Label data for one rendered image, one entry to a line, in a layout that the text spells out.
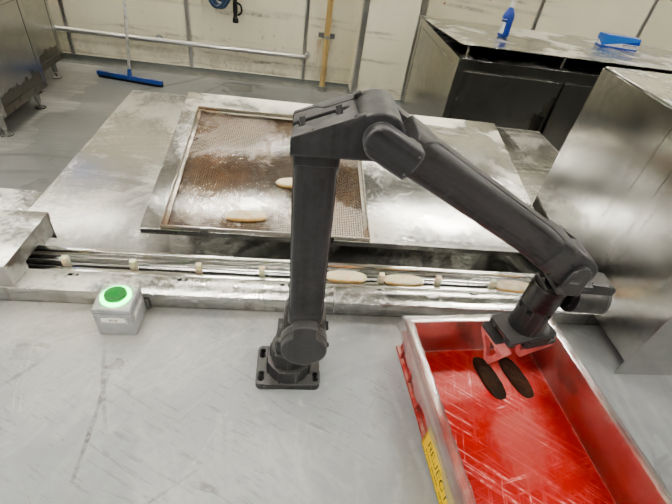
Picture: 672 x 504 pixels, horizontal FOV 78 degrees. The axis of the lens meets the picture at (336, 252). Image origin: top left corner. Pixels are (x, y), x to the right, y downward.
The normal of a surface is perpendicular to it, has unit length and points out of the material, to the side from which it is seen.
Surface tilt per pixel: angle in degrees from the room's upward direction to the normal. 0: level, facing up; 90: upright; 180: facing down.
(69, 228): 0
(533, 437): 0
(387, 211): 10
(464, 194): 93
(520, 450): 0
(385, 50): 90
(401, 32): 90
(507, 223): 87
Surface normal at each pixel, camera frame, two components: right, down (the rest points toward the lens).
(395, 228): 0.13, -0.63
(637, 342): -0.99, -0.06
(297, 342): 0.04, 0.65
